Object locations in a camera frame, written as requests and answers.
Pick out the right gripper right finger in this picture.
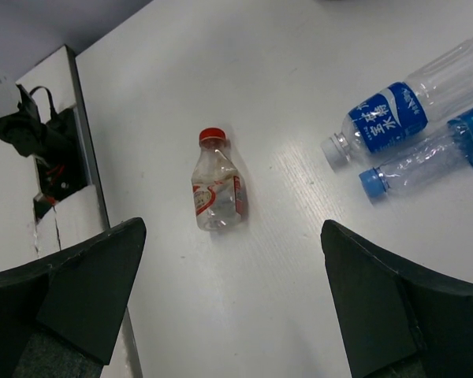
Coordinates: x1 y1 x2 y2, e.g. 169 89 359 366
321 220 473 377

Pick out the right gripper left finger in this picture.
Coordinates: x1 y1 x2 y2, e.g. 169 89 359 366
0 217 147 377

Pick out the bottle with red cap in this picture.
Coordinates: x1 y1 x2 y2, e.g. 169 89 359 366
191 128 245 232

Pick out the clear bottle blue cap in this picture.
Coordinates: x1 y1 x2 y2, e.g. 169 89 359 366
359 108 473 199

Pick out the blue label bottle white cap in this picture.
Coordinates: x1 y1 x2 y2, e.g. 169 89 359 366
321 37 473 169

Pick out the aluminium mounting rail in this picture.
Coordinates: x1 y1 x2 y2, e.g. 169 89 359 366
65 46 143 377

